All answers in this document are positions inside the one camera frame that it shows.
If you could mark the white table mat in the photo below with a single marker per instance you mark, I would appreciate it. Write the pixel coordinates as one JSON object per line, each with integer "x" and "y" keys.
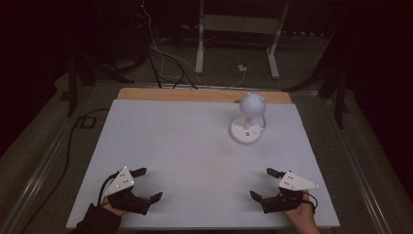
{"x": 181, "y": 152}

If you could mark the person's left hand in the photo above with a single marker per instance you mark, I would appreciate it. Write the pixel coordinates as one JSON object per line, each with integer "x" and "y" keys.
{"x": 113, "y": 209}

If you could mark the grey metal stand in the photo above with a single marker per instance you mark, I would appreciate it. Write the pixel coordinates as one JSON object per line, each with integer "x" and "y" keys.
{"x": 238, "y": 24}

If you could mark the black tripod stand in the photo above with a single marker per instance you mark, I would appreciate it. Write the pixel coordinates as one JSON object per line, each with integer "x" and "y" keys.
{"x": 73, "y": 87}
{"x": 339, "y": 97}

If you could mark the person's right hand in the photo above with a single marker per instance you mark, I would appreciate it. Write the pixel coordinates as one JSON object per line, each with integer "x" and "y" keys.
{"x": 303, "y": 216}

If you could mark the white plug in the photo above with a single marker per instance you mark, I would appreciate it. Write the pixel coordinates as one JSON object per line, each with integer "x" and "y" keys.
{"x": 242, "y": 68}

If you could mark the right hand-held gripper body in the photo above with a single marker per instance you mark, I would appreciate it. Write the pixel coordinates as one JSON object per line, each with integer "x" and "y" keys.
{"x": 293, "y": 182}

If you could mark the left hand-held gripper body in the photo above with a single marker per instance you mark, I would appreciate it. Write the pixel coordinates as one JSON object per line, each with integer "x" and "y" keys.
{"x": 121, "y": 182}

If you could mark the metal floor rail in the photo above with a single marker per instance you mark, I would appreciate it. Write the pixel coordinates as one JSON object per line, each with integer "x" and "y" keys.
{"x": 357, "y": 156}
{"x": 35, "y": 182}

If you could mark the white round-headed desk lamp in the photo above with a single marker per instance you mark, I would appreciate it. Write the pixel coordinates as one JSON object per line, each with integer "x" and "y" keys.
{"x": 251, "y": 105}

